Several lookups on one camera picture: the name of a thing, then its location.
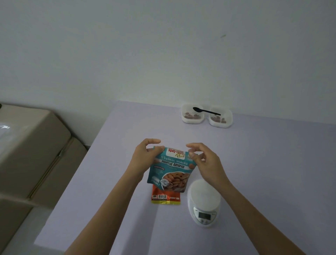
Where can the person's left hand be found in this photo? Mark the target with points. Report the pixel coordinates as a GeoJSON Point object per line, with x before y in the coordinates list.
{"type": "Point", "coordinates": [141, 160]}

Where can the person's right hand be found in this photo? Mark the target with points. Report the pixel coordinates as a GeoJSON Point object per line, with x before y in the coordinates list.
{"type": "Point", "coordinates": [212, 168]}

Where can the white kitchen scale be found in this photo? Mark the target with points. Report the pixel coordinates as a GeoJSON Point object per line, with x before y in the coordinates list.
{"type": "Point", "coordinates": [203, 197]}

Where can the teal roasted almonds bag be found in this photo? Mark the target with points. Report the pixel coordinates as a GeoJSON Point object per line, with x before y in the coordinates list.
{"type": "Point", "coordinates": [173, 170]}

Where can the white square plastic container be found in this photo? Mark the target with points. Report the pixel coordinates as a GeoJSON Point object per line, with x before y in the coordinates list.
{"type": "Point", "coordinates": [193, 121]}
{"type": "Point", "coordinates": [220, 125]}

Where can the orange salted almonds bag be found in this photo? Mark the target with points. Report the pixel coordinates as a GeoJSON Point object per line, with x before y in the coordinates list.
{"type": "Point", "coordinates": [165, 198]}

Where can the black plastic spoon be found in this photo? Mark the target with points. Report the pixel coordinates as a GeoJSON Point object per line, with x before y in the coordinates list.
{"type": "Point", "coordinates": [197, 109]}

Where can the person's right forearm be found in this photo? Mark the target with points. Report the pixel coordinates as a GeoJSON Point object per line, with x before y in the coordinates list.
{"type": "Point", "coordinates": [257, 223]}

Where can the person's left forearm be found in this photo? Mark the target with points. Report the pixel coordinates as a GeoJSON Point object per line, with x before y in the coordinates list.
{"type": "Point", "coordinates": [102, 220]}

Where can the beige sofa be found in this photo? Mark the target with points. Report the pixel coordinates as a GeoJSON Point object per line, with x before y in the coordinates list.
{"type": "Point", "coordinates": [29, 157]}

